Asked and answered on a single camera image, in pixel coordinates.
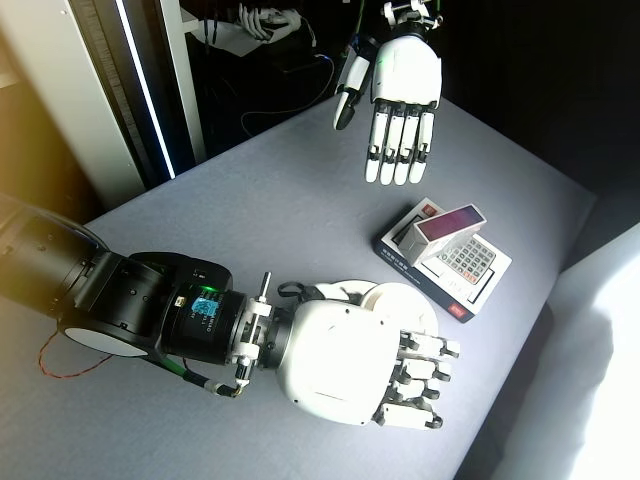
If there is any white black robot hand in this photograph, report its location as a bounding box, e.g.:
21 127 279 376
333 33 444 186
273 280 461 431

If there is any small box with maroon top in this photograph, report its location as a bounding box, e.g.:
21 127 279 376
410 202 488 267

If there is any white plate with black rim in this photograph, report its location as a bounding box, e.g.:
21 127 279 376
304 278 441 351

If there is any person's hand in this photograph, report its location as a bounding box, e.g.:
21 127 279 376
237 3 275 41
263 8 304 37

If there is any white calculator box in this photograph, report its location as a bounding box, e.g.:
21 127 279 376
373 197 514 325

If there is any black flat device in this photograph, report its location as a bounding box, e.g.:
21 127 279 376
262 29 326 76

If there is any grey table cloth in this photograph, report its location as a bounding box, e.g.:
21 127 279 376
0 92 599 480

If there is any white cabinet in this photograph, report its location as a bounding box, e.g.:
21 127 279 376
0 0 209 209

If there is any black cable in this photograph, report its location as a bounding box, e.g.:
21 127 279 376
241 53 337 137

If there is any red wire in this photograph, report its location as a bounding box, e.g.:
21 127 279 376
38 328 117 380

